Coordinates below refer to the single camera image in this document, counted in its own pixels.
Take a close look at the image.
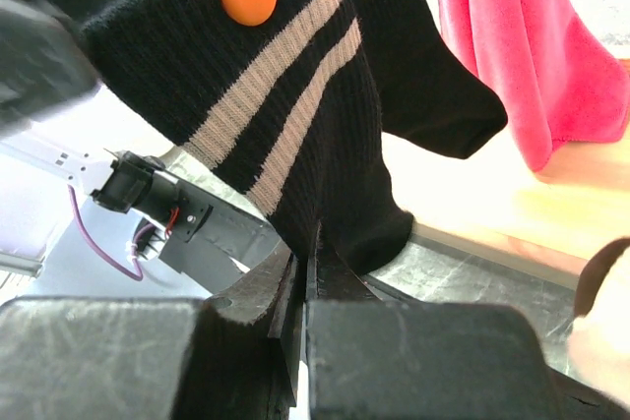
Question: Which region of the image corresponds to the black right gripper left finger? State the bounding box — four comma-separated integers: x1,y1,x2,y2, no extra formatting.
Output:
0,242,301,420

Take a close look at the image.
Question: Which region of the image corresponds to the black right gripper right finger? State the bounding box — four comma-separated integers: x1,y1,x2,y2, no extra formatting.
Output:
304,222,562,420

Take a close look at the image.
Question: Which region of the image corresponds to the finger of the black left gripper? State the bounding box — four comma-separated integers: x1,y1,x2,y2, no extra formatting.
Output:
1,0,99,135

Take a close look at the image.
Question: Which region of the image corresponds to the cream brown striped sock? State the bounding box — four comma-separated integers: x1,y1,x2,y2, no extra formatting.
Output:
567,237,629,407

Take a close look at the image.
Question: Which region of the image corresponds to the black striped sock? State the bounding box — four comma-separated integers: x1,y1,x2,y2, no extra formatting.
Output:
82,0,413,273

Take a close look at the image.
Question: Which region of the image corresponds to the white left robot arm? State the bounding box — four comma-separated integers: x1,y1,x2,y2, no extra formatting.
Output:
1,0,179,224

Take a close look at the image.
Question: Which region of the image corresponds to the wooden clothes rack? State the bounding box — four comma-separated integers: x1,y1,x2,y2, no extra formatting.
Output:
383,132,629,288

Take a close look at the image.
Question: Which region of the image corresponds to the pink hanging cloth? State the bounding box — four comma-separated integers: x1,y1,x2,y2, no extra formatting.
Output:
438,0,629,171

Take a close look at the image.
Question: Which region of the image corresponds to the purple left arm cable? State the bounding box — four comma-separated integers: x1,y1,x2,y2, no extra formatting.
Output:
67,183,158,282

